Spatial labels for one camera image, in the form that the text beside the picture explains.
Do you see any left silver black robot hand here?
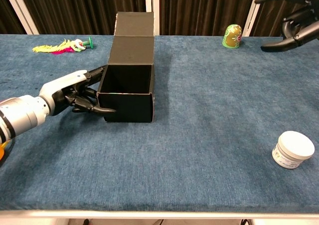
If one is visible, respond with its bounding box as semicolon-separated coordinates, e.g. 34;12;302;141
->
38;65;117;116

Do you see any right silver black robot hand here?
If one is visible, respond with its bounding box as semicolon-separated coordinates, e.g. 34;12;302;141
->
254;0;319;53

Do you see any black cardboard folding box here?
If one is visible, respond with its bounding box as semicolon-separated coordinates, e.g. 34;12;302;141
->
96;11;156;123

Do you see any yellow pink feather toy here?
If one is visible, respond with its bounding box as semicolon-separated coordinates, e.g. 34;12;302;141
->
32;36;95;54

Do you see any green gold nesting doll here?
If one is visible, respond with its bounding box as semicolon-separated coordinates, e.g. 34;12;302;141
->
222;23;243;49

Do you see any white plastic jar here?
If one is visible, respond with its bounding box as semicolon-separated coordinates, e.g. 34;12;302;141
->
271;131;315;170

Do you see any blue felt table cover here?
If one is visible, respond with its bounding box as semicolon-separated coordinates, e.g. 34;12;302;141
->
0;34;319;214

